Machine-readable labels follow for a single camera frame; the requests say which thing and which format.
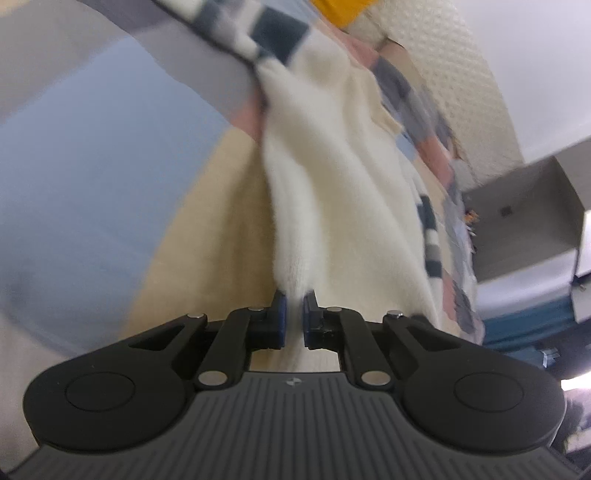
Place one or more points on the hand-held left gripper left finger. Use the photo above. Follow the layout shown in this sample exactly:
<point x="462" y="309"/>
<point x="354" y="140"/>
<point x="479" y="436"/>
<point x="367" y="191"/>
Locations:
<point x="279" y="318"/>

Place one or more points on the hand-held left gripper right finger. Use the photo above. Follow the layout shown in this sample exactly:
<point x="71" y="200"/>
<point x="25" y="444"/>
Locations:
<point x="308" y="318"/>

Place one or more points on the cream sweater with navy stripes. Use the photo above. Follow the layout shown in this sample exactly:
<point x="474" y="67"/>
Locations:
<point x="323" y="184"/>

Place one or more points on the row of cosmetic bottles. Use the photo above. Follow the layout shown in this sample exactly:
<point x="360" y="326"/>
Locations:
<point x="471" y="217"/>

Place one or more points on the checkered patchwork quilt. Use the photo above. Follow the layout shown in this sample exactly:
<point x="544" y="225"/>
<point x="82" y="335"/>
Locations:
<point x="92" y="161"/>

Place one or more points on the cream quilted headboard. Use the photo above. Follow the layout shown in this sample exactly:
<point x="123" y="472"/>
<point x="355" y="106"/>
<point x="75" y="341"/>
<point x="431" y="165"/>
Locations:
<point x="452" y="69"/>

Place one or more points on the yellow crown pillow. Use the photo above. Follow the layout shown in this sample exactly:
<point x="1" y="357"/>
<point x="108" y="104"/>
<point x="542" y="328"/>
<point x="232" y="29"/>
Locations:
<point x="344" y="11"/>

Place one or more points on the dark wall outlet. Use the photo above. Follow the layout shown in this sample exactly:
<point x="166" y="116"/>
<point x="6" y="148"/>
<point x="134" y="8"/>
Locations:
<point x="507" y="212"/>

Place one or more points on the grey wall niche shelf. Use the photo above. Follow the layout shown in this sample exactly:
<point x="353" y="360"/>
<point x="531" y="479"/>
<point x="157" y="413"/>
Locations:
<point x="531" y="230"/>

